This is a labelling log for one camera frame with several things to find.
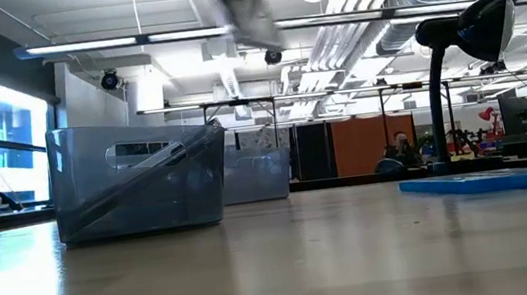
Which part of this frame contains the black ceiling dome camera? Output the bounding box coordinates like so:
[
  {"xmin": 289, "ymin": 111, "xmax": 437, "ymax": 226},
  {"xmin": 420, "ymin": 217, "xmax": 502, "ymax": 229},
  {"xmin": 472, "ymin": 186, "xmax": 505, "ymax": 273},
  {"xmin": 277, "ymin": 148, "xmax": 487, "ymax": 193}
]
[
  {"xmin": 263, "ymin": 47, "xmax": 284, "ymax": 67},
  {"xmin": 99, "ymin": 68, "xmax": 122, "ymax": 92}
]

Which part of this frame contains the black computer monitor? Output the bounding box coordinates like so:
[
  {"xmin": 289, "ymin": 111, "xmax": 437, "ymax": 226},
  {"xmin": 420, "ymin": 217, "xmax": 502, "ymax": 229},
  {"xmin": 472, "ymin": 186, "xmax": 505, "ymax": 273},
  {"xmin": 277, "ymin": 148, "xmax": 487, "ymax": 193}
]
[{"xmin": 496, "ymin": 87, "xmax": 527, "ymax": 139}]

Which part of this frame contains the black room partition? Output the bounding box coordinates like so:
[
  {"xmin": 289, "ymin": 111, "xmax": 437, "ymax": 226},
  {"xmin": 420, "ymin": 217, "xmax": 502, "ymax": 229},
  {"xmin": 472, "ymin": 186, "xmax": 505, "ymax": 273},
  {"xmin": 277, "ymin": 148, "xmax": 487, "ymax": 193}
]
[{"xmin": 293, "ymin": 119, "xmax": 339, "ymax": 182}]

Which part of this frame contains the blue round chair back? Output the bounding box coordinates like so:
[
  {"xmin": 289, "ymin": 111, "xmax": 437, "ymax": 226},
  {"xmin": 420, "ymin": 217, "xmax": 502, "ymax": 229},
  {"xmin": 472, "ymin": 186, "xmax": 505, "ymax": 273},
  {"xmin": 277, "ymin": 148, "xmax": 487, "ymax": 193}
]
[{"xmin": 373, "ymin": 154, "xmax": 407, "ymax": 176}]

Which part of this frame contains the black gooseneck desk lamp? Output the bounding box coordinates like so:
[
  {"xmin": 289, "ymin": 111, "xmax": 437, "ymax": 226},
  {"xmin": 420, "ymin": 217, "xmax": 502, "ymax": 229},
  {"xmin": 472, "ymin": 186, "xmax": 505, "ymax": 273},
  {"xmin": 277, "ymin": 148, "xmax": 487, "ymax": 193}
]
[{"xmin": 406, "ymin": 0, "xmax": 527, "ymax": 178}]

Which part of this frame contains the grey translucent plastic bin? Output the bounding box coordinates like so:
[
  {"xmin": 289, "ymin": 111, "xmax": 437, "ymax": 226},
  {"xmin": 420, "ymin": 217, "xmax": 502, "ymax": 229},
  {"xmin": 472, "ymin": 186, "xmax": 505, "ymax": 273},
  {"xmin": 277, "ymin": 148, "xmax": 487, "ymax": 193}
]
[
  {"xmin": 43, "ymin": 107, "xmax": 238, "ymax": 247},
  {"xmin": 217, "ymin": 142, "xmax": 296, "ymax": 207}
]

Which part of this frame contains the person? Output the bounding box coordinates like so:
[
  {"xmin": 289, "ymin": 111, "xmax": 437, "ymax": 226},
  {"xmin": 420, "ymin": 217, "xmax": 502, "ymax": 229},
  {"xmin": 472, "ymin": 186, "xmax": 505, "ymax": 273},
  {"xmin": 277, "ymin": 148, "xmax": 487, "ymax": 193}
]
[{"xmin": 381, "ymin": 128, "xmax": 423, "ymax": 172}]

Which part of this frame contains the orange room partition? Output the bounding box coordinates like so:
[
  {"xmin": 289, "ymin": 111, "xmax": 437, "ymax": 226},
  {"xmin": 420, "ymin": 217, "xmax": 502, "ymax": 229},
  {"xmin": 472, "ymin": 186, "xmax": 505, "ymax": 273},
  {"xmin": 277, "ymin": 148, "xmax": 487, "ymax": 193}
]
[{"xmin": 330, "ymin": 111, "xmax": 421, "ymax": 179}]

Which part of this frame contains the blue plastic disc case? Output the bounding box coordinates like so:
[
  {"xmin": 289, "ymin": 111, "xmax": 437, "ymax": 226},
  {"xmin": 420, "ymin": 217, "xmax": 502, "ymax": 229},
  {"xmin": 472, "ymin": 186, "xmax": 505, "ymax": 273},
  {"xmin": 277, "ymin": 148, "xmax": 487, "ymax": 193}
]
[{"xmin": 397, "ymin": 165, "xmax": 527, "ymax": 206}]

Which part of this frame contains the long ceiling light fixture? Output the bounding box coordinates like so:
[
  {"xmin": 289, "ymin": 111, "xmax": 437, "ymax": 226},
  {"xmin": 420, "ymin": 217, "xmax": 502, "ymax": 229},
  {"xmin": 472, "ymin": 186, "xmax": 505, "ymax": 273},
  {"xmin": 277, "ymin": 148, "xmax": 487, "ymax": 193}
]
[
  {"xmin": 272, "ymin": 0, "xmax": 527, "ymax": 35},
  {"xmin": 13, "ymin": 22, "xmax": 234, "ymax": 62}
]

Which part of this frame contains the red desk lamp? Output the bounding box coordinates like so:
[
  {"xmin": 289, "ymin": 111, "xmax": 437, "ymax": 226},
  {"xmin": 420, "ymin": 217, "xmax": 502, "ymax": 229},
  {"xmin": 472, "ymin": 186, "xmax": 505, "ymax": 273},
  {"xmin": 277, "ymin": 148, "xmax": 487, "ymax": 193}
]
[{"xmin": 477, "ymin": 106, "xmax": 498, "ymax": 123}]

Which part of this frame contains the jewel case with white swoosh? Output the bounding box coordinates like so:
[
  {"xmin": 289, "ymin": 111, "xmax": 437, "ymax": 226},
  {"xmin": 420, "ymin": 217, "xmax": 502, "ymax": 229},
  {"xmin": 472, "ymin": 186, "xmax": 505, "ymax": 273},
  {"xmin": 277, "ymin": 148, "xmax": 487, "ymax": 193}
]
[{"xmin": 48, "ymin": 118, "xmax": 234, "ymax": 239}]

